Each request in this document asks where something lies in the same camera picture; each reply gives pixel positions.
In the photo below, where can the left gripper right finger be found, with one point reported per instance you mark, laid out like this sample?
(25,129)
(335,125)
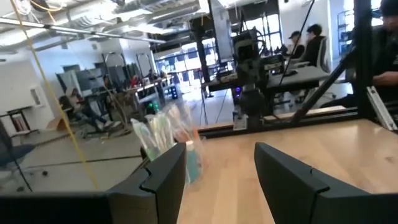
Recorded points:
(295,193)

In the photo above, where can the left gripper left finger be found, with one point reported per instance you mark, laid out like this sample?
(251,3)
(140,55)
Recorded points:
(155,193)

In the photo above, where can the small blue mouthwash bottle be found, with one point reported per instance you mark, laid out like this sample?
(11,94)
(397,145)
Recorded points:
(192,161)

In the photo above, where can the green toothbrush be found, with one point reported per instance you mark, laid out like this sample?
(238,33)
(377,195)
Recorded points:
(143,137)
(161,130)

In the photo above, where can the orange toothbrush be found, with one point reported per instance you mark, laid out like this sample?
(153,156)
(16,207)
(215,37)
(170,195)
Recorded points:
(183,124)

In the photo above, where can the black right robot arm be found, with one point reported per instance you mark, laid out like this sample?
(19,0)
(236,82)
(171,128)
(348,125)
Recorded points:
(252,102)

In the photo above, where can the grey desk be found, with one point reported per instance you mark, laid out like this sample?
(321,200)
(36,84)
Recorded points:
(298,76)

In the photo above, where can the person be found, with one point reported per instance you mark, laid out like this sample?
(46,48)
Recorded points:
(314,43)
(82,107)
(385,62)
(295,46)

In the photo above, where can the grey office chair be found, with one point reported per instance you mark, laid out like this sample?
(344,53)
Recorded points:
(325,53)

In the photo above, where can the cardboard box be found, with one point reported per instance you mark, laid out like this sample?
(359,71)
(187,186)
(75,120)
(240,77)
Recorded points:
(57,124)

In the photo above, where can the blue chair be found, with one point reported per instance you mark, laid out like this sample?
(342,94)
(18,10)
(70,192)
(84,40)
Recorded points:
(12,152)

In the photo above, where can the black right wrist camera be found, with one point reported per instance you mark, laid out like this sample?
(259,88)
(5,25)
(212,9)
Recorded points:
(245,46)

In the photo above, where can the silver metal corner bracket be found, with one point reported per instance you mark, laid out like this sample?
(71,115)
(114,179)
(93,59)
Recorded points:
(381,107)

